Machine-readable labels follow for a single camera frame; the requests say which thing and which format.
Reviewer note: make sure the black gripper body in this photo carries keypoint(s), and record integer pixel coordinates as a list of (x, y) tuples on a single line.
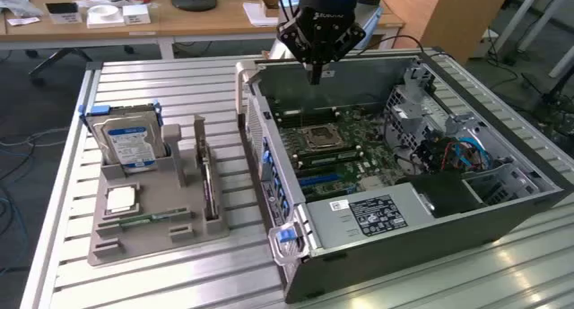
[(323, 6)]

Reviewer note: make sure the black Nvidia graphics card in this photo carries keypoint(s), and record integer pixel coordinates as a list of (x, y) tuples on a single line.
[(208, 181)]

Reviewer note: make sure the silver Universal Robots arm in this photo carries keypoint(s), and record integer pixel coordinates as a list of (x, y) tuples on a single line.
[(282, 50)]

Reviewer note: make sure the stack of white papers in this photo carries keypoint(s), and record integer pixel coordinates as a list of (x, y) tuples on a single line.
[(260, 15)]

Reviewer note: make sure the wooden desk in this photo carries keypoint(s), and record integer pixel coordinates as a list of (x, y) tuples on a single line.
[(202, 23)]

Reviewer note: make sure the wooden cabinet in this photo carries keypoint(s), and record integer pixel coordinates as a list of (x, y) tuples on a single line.
[(449, 20)]

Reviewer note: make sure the perforated metal drive cage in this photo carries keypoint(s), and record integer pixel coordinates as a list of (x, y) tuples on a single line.
[(403, 114)]

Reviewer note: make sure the metal CPU socket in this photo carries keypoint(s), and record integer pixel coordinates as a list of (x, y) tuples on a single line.
[(323, 137)]

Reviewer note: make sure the white labelled cube box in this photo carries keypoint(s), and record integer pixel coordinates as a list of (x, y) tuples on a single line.
[(135, 15)]

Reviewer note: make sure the green RAM stick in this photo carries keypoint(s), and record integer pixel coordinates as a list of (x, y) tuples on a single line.
[(143, 218), (327, 158)]

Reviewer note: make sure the green Dell motherboard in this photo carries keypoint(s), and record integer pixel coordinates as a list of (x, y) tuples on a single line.
[(358, 161)]

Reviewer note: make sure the flat white box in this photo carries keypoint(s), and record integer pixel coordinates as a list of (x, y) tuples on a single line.
[(105, 23)]

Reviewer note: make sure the blue expansion slot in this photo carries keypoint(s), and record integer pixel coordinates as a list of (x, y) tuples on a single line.
[(318, 178)]

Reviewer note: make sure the white tape roll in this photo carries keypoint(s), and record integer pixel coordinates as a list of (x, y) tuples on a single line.
[(103, 11)]

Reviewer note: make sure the silver chipset heatsink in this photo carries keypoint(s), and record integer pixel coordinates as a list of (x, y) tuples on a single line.
[(372, 183)]

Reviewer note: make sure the hard disk with blue rails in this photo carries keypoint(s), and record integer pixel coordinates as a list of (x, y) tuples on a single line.
[(129, 144)]

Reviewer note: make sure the white box with black top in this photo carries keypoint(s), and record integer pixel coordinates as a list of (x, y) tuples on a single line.
[(64, 13)]

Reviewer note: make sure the grey metal disk bay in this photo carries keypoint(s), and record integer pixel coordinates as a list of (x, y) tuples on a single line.
[(515, 181)]

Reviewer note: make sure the grey power supply unit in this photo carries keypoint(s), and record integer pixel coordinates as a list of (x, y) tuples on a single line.
[(336, 228)]

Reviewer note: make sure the blue case latch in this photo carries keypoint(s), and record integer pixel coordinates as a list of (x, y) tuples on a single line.
[(286, 236)]

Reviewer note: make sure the white label card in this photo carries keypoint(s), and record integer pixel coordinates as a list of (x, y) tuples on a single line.
[(21, 21)]

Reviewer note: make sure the silver CPU chip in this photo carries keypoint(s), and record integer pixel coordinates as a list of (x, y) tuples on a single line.
[(120, 199)]

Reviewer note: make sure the grey printed parts rack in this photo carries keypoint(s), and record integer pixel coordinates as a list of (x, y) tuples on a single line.
[(166, 221)]

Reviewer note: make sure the clear plastic bag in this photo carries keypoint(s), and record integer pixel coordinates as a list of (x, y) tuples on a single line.
[(17, 3)]

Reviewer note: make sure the dark grey open PC case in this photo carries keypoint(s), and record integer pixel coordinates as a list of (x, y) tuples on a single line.
[(403, 255)]

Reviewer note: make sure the white table frame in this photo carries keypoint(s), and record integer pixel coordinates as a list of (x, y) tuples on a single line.
[(533, 13)]

